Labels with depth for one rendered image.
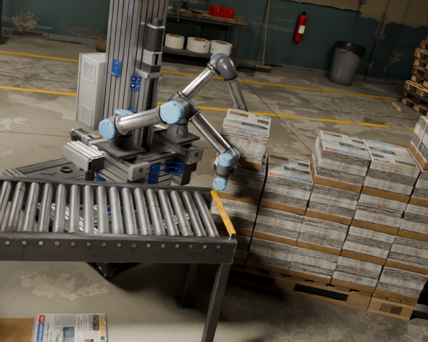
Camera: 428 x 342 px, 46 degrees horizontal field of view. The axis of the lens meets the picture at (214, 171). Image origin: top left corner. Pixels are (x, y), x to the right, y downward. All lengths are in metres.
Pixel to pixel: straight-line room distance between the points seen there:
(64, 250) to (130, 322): 0.91
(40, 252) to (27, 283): 1.02
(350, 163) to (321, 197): 0.28
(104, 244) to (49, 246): 0.23
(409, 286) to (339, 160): 1.01
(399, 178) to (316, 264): 0.77
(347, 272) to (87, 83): 2.09
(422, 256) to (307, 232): 0.74
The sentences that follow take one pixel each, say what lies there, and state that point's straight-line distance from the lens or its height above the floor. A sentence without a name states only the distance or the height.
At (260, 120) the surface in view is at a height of 1.07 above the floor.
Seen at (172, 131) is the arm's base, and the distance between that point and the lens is 3.37.
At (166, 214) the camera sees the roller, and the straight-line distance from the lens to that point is 2.48.
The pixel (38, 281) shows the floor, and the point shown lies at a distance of 3.28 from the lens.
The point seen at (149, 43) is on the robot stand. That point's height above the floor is 1.43.
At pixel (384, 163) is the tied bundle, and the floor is 1.05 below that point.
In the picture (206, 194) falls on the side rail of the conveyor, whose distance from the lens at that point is 2.77.
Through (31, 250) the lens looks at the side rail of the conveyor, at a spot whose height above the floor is 0.74.
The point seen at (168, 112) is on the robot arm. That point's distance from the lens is 2.66.
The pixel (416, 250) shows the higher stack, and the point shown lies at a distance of 3.41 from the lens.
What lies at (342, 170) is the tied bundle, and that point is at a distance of 3.08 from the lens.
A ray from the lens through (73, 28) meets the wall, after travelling 9.37.
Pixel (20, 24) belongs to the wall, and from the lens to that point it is 9.42.
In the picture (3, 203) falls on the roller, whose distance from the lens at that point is 2.48.
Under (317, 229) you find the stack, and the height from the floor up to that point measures 0.53.
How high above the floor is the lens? 2.04
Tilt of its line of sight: 24 degrees down
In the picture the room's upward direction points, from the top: 11 degrees clockwise
